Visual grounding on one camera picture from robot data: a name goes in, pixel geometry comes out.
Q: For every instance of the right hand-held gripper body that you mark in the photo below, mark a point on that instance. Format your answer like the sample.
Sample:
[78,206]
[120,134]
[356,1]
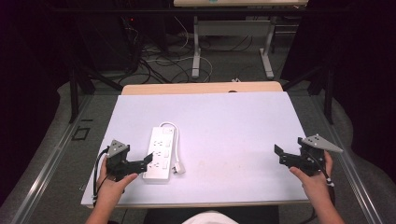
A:
[311,155]

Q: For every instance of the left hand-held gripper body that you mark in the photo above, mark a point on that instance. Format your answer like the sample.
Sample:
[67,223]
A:
[120,158]

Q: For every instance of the white power strip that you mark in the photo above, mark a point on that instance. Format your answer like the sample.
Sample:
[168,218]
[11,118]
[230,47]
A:
[158,155]

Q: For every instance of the person's right hand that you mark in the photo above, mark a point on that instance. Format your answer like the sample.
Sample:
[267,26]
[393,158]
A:
[314,183]

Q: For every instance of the person's left hand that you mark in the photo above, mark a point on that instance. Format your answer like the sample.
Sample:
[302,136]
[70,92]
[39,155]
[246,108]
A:
[112,186]

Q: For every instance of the white power plug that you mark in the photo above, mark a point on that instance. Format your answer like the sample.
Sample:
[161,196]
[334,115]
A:
[179,168]

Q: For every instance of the person's dark trousers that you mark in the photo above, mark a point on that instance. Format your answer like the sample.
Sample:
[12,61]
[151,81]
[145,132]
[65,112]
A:
[162,216]

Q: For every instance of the white table mat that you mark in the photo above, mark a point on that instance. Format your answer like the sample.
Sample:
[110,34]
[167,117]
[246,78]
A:
[224,133]

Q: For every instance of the black metal stand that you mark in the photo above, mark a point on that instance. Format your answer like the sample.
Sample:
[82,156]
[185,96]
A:
[328,93]
[74,93]

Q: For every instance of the wooden table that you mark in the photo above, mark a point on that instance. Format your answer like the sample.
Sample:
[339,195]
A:
[186,88]

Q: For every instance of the person's white shirt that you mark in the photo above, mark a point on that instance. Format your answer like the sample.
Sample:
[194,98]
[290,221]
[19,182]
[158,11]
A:
[210,217]

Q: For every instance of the dark computer tower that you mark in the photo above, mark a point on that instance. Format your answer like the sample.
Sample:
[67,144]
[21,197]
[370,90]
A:
[106,40]

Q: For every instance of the black floor socket frame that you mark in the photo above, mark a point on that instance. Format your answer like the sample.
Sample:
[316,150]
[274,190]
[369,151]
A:
[81,133]

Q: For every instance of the aluminium floor rail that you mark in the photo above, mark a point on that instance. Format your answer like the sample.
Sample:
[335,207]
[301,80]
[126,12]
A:
[355,174]
[46,168]

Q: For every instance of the white metal desk frame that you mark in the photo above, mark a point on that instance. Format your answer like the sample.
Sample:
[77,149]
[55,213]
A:
[196,46]

